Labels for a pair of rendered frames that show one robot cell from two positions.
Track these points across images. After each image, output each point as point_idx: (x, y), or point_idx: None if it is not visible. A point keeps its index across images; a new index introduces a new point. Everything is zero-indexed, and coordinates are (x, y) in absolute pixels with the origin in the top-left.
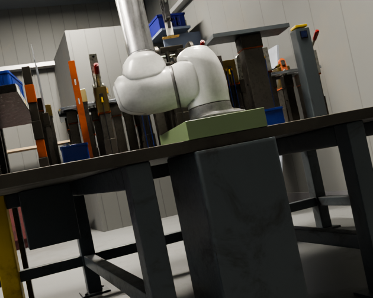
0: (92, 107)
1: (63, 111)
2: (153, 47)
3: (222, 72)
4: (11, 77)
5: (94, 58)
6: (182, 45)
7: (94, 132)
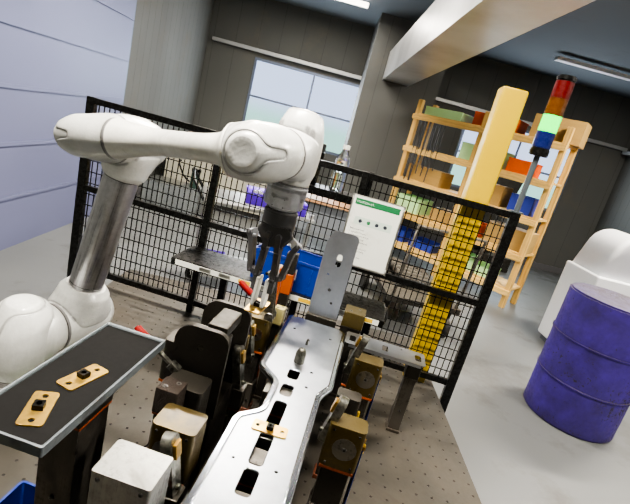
0: (323, 344)
1: (317, 324)
2: (73, 278)
3: None
4: (267, 255)
5: (268, 276)
6: (208, 325)
7: (341, 380)
